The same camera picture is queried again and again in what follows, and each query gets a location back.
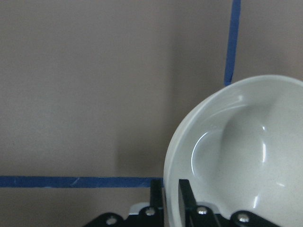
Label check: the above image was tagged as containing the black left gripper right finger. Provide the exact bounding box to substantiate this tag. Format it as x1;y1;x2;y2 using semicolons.
178;179;198;227

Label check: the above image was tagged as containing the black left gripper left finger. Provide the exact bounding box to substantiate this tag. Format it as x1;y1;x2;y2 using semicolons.
150;179;164;227

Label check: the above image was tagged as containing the cream ceramic bowl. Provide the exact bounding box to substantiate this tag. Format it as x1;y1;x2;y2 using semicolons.
164;75;303;227

